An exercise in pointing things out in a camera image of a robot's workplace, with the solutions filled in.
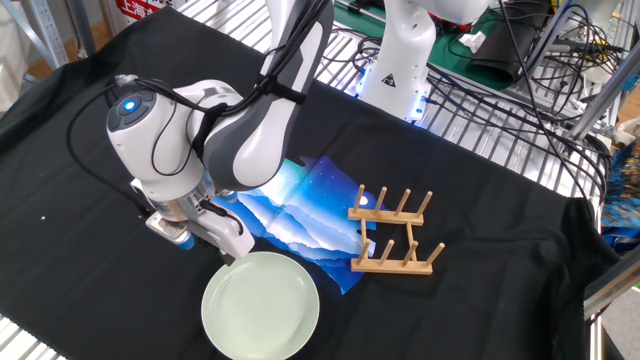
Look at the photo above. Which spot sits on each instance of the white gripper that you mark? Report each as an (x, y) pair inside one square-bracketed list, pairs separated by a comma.
[(230, 237)]

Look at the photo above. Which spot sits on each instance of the pale green round plate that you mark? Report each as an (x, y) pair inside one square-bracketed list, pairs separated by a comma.
[(260, 307)]

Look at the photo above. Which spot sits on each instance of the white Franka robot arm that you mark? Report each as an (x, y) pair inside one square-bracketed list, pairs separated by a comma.
[(160, 135)]

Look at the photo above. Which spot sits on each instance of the wooden peg dish rack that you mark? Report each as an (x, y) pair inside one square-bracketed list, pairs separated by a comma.
[(387, 217)]

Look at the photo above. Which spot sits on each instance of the black cloth with blue print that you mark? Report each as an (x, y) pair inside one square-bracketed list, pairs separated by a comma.
[(475, 250)]

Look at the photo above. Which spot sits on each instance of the red and white sign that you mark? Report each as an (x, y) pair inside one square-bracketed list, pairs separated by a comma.
[(142, 7)]

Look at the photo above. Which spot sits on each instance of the grey perforated shelf upright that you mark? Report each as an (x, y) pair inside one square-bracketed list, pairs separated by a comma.
[(47, 30)]

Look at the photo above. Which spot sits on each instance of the green table mat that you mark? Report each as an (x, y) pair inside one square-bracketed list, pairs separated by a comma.
[(450, 55)]

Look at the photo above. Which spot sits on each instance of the crumpled white paper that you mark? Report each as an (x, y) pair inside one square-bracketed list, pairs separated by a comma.
[(472, 41)]

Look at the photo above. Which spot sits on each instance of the black fabric pouch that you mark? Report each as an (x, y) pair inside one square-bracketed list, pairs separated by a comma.
[(505, 50)]

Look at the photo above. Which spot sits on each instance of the blue patterned cloth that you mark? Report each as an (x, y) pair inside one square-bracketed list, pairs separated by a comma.
[(622, 200)]

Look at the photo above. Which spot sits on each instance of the silver and blue wrist camera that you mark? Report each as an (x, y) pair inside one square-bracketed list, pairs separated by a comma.
[(170, 231)]

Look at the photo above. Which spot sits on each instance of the slanted aluminium profile post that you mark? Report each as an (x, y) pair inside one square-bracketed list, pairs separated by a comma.
[(600, 97)]

